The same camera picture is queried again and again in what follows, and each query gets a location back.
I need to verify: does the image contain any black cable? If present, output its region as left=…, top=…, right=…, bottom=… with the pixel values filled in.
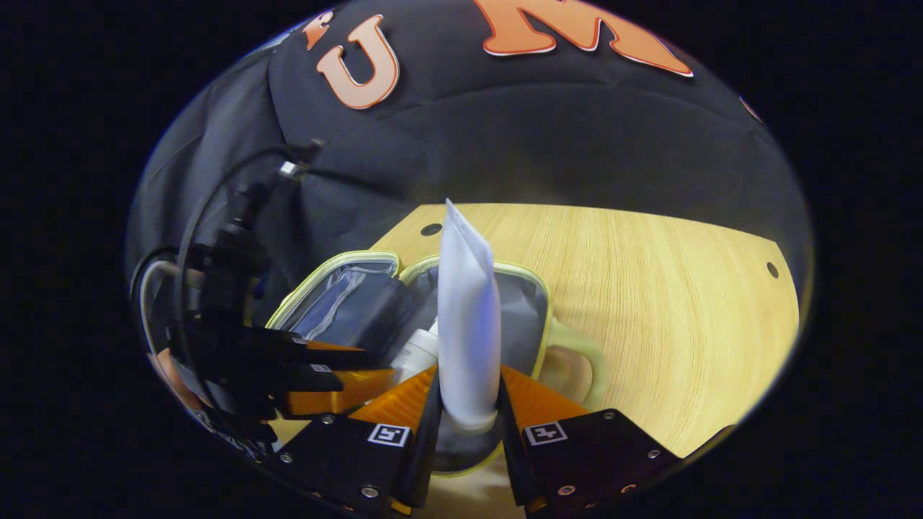
left=175, top=146, right=296, bottom=361

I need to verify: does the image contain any black backdrop cloth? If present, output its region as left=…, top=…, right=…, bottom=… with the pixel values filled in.
left=126, top=0, right=812, bottom=347

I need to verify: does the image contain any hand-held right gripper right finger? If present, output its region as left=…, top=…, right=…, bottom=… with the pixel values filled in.
left=498, top=364, right=682, bottom=514

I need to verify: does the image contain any pale yellow suitcase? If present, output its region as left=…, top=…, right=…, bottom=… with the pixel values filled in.
left=265, top=250, right=608, bottom=476

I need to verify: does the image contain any white squeeze tube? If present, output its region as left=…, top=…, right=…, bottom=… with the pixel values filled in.
left=437, top=199, right=503, bottom=433

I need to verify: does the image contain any white pump bottle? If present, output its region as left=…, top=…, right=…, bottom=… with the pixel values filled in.
left=389, top=321, right=441, bottom=383

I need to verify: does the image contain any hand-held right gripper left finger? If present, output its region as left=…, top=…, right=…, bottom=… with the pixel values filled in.
left=268, top=364, right=442, bottom=516

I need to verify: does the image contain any white cable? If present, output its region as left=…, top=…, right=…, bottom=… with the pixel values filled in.
left=137, top=258, right=182, bottom=341

